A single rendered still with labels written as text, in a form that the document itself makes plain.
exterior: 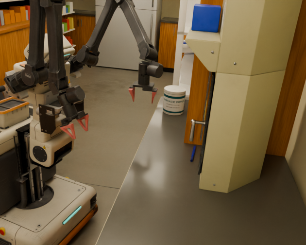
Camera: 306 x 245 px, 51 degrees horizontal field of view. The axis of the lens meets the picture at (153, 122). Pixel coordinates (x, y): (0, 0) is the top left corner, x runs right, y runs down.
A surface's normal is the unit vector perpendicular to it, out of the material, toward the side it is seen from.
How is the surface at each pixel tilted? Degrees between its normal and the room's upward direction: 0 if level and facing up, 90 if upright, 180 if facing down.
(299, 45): 90
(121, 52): 90
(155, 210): 0
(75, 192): 0
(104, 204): 0
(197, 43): 90
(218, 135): 90
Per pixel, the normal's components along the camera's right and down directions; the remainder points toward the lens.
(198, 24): -0.17, 0.40
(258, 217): 0.07, -0.91
